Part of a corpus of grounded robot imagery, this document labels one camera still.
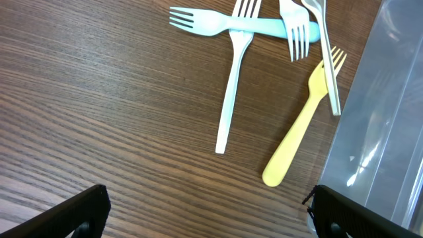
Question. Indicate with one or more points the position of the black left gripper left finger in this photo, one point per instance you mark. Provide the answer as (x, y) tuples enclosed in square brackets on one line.
[(82, 216)]

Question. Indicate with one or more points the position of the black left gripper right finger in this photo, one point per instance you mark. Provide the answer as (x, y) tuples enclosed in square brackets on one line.
[(336, 216)]

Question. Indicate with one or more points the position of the white fork long handle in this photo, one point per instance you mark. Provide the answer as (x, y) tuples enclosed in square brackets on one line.
[(240, 41)]

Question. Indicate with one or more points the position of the clear left plastic container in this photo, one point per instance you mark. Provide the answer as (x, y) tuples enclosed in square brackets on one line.
[(376, 155)]

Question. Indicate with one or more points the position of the yellow plastic fork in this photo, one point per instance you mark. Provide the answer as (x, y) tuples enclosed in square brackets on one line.
[(280, 162)]

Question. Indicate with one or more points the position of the white fork tines down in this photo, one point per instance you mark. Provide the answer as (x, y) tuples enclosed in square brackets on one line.
[(296, 22)]

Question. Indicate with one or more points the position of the clear white thin fork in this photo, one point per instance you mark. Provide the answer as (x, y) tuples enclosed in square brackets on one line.
[(318, 8)]

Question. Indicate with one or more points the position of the light blue plastic fork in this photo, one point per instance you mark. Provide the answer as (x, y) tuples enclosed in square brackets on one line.
[(209, 23)]

